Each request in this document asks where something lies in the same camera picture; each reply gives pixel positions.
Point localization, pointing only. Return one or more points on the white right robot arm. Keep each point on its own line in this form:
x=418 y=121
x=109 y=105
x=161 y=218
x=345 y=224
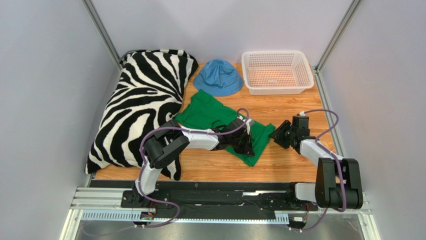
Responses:
x=338 y=182

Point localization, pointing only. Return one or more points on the aluminium frame post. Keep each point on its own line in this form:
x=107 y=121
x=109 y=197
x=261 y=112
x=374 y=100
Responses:
x=103 y=32
x=339 y=32

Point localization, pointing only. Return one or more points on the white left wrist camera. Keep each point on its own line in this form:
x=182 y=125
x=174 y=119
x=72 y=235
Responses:
x=248 y=122

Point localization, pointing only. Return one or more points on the right aluminium frame post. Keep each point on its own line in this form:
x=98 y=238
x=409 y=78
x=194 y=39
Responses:
x=339 y=32

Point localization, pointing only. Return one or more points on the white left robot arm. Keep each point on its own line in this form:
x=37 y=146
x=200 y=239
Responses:
x=162 y=146

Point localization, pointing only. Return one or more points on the blue bucket hat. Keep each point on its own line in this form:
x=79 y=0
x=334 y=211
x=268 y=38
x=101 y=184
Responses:
x=218 y=78

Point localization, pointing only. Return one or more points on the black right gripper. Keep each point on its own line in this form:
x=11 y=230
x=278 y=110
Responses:
x=284 y=133

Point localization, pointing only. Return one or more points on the left aluminium frame post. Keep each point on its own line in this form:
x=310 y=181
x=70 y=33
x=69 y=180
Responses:
x=103 y=32

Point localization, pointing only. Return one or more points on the zebra striped pillow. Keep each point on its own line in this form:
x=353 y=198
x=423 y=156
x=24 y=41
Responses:
x=149 y=92

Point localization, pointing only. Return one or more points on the green t shirt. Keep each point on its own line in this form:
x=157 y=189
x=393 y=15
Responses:
x=205 y=112

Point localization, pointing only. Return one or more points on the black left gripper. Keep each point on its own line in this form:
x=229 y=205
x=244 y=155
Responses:
x=247 y=149

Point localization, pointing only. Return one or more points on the white plastic basket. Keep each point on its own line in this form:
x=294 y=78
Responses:
x=276 y=72

